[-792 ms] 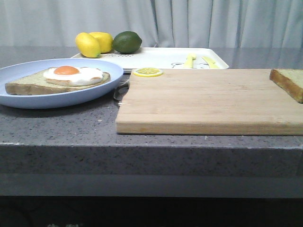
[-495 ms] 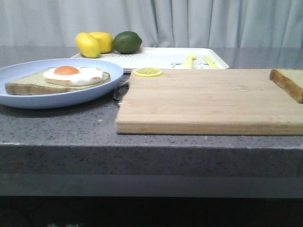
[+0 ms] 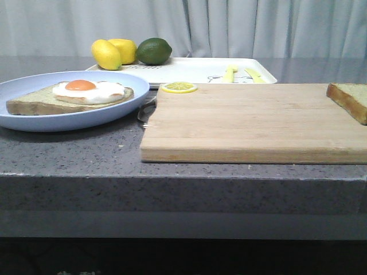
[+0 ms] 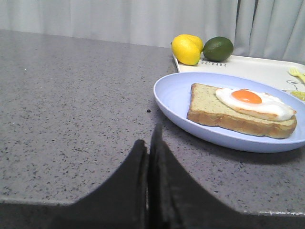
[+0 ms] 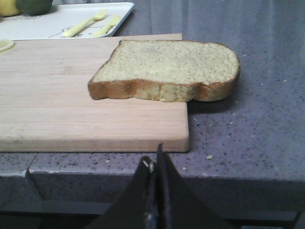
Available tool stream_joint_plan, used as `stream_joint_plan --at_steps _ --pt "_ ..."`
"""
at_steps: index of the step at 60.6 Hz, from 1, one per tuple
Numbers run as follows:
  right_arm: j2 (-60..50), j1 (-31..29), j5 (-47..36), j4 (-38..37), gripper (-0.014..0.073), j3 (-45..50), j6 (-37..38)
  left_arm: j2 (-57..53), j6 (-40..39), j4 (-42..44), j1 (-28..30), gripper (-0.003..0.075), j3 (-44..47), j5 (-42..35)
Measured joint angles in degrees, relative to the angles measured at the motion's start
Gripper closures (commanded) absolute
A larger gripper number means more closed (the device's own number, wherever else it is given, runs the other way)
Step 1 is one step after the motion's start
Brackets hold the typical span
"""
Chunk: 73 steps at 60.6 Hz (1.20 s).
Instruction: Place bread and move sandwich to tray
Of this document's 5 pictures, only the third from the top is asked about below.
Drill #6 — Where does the light blue round plate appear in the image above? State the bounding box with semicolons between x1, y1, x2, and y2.
1;70;150;132

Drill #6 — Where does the bread slice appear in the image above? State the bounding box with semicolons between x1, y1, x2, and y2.
6;81;134;115
326;83;366;125

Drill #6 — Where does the white rectangular tray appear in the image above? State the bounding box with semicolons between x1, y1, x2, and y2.
85;57;278;86

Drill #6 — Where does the wooden cutting board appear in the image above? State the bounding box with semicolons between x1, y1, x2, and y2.
140;84;366;164

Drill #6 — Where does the metal utensil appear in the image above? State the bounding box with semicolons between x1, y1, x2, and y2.
137;97;157;123

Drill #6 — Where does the lemon slice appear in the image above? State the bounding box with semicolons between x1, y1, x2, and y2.
160;82;198;93

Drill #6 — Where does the yellow plastic fork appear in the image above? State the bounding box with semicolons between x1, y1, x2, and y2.
222;64;238;83

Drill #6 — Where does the green lime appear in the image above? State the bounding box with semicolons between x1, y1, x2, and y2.
136;37;172;65

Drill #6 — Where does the yellow plastic knife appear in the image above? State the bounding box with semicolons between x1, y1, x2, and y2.
245;68;266;84

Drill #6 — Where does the rear yellow lemon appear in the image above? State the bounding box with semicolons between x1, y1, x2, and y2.
108;38;137;65

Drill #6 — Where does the yellow lemon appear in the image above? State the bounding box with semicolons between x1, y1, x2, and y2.
108;38;137;65
91;39;122;70

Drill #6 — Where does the fried egg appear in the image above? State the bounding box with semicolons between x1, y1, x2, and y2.
52;80;125;105

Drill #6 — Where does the front yellow lemon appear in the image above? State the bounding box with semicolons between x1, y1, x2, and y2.
91;39;122;70

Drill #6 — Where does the grey curtain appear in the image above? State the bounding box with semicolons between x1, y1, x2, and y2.
1;1;366;58

